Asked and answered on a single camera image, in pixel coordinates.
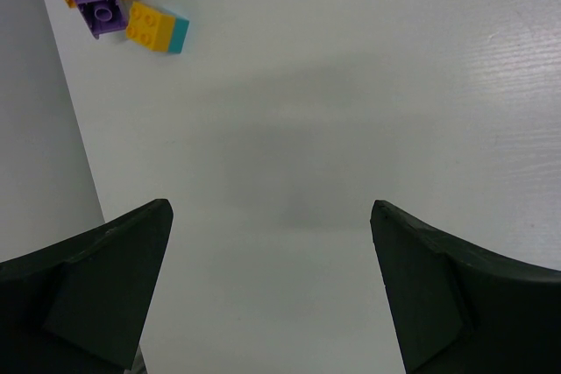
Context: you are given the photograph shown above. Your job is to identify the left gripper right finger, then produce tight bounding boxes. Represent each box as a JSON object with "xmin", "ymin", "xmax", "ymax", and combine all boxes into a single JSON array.
[{"xmin": 370, "ymin": 201, "xmax": 560, "ymax": 373}]

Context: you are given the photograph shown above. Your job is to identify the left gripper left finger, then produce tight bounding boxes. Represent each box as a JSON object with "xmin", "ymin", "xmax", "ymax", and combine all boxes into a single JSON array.
[{"xmin": 1, "ymin": 199, "xmax": 174, "ymax": 373}]

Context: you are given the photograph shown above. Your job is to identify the yellow-teal duplo brick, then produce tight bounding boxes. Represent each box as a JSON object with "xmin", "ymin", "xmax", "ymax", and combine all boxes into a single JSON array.
[{"xmin": 125, "ymin": 2, "xmax": 189, "ymax": 54}]

